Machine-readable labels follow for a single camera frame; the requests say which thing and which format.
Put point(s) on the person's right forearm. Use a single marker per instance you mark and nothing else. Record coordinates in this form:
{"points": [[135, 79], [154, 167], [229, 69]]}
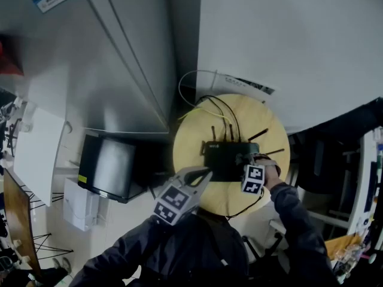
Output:
{"points": [[284, 199]]}

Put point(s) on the grey refrigerator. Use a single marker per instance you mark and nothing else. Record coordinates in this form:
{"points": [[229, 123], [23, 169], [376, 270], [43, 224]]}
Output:
{"points": [[98, 70]]}

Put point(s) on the orange cardboard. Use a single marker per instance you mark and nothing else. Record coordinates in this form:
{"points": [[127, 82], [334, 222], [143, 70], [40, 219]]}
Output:
{"points": [[341, 245]]}

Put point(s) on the brown wooden table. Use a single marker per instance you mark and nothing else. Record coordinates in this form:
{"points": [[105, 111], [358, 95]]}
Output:
{"points": [[19, 220]]}

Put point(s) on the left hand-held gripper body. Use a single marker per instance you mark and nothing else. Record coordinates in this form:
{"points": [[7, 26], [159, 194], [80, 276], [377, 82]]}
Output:
{"points": [[175, 203]]}

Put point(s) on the person's dark jacket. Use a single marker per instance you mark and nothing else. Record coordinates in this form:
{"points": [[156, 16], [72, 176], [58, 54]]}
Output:
{"points": [[185, 256]]}

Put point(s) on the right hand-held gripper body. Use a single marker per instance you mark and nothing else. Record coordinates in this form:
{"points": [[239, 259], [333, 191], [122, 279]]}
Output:
{"points": [[253, 178]]}

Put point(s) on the black box with yellow label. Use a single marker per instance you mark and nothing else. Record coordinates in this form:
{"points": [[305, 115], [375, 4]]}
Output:
{"points": [[110, 166]]}

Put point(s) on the black mesh office chair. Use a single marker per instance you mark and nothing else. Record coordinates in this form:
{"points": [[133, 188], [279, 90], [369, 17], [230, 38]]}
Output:
{"points": [[326, 148]]}

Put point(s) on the white table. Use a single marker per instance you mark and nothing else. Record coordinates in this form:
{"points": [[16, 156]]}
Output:
{"points": [[39, 154]]}

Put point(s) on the red paper decoration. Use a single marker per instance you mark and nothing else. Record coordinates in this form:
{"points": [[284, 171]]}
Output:
{"points": [[9, 61]]}

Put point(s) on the black router with antennas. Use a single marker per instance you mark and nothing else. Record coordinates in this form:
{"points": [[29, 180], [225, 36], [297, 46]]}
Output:
{"points": [[224, 160]]}

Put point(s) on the round yellow wooden side table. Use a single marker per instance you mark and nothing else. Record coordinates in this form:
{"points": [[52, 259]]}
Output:
{"points": [[257, 115]]}

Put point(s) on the white desk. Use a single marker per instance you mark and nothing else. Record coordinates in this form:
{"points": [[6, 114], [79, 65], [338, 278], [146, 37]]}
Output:
{"points": [[363, 175]]}

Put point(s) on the person's left forearm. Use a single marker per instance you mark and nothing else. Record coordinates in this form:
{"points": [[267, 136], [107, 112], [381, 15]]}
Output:
{"points": [[140, 236]]}

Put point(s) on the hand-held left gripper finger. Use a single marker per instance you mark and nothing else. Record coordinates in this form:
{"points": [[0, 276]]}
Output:
{"points": [[197, 169], [205, 181]]}

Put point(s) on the white computer case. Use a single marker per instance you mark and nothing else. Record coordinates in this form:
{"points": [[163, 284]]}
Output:
{"points": [[79, 205]]}

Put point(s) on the black bag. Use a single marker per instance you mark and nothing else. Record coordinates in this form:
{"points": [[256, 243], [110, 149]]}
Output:
{"points": [[155, 163]]}

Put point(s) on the white printed sheet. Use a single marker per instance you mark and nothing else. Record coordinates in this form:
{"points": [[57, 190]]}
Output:
{"points": [[239, 84]]}

